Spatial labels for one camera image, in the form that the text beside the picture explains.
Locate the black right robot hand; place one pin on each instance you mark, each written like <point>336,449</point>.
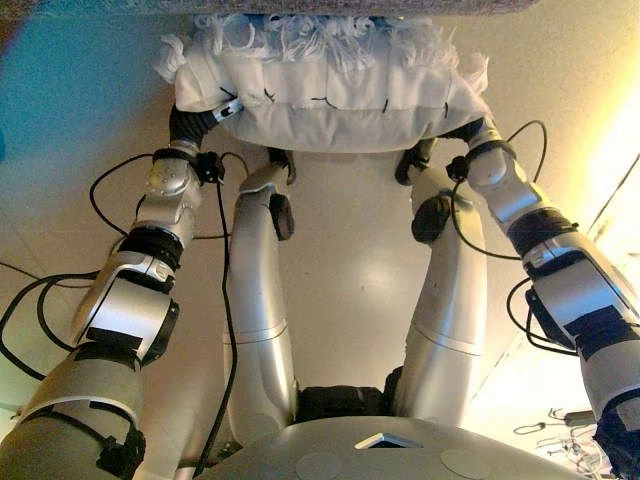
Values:
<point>472,131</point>

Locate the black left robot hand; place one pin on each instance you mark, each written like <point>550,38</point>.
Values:
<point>187,127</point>

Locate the white fringed cushion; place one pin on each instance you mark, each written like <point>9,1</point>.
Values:
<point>325,105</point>

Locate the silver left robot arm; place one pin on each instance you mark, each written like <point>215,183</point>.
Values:
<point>125,305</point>

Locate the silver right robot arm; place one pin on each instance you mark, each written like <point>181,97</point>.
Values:
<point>575,295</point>

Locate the silver left robot leg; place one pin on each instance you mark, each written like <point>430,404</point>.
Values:
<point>255,300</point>

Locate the silver robot leg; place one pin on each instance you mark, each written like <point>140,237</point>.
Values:
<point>450,325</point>
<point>255,300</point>

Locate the silver right robot leg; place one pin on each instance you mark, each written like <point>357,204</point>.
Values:
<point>450,325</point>

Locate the grey robot torso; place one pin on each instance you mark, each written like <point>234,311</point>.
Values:
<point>380,450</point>

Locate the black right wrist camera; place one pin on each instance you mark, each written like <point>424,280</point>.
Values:
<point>456,167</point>

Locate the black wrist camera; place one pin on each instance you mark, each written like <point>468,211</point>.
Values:
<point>210,167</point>
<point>456,167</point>

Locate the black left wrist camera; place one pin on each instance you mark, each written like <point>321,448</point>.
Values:
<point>210,167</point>

